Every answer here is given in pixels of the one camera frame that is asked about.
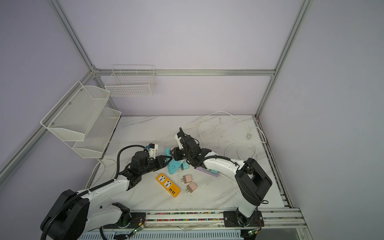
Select white wire basket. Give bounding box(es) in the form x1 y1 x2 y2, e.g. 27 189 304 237
105 65 157 97

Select orange strip white cable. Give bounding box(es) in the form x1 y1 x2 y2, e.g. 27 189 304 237
125 171 160 205

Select pink charger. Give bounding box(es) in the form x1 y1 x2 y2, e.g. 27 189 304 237
186 182 197 193
181 175 193 184

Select orange power strip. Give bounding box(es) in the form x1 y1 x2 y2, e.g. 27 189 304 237
156 174 181 198

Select upper white mesh shelf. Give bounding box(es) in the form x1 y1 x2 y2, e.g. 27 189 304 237
41 81 111 142

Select mountain strip white cable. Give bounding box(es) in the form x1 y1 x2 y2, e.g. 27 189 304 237
83 139 121 196

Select purple power strip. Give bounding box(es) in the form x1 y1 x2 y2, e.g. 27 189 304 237
196 167 220 178

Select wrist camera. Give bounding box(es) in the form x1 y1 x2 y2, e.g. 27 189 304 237
175 128 185 150
146 143 159 159

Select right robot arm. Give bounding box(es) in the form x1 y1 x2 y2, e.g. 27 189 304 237
171 132 273 220

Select aluminium frame rails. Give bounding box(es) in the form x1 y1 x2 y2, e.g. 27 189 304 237
0 0 314 240

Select mint charger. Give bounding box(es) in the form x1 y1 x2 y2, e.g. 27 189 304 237
180 162 189 171

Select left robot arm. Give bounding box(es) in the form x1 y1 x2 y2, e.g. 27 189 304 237
41 146 173 240

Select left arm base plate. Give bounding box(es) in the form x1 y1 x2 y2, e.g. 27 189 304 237
110 212 146 229

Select teal mountain-shaped power strip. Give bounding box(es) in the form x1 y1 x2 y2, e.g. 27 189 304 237
165 148 183 175

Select white mesh shelf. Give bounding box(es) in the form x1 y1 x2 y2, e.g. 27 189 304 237
73 108 121 159
41 81 111 142

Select lower white mesh shelf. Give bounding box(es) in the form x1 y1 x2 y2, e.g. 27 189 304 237
73 108 121 159

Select teal strip white cable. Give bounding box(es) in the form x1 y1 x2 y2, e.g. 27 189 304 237
175 110 268 145

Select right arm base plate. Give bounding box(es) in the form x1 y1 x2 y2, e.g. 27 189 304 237
223 211 265 228

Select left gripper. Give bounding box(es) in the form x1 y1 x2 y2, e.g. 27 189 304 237
140 154 172 176

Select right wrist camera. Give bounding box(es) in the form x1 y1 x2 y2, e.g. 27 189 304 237
175 128 185 150

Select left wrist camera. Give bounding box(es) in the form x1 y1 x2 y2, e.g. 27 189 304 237
146 143 159 159

